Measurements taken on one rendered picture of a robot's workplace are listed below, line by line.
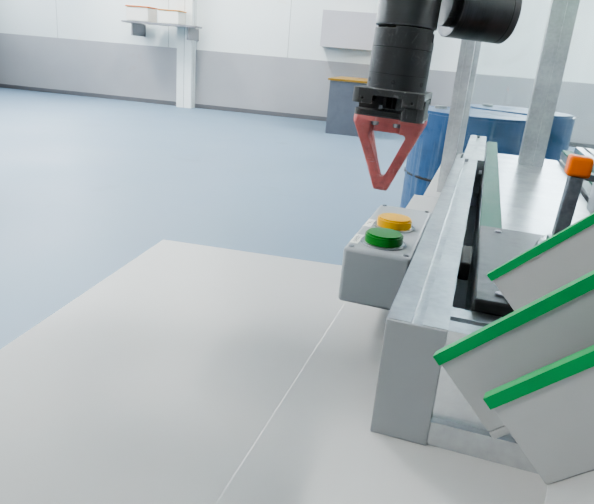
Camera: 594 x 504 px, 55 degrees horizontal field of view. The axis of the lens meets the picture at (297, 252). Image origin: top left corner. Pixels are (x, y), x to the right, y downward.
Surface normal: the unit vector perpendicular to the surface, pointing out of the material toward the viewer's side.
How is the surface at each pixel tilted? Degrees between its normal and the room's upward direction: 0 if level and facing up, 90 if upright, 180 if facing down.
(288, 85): 90
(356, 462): 0
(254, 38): 90
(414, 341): 90
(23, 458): 0
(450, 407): 90
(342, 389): 0
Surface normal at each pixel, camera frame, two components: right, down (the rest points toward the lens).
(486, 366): -0.47, 0.25
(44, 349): 0.08, -0.94
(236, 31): -0.20, 0.30
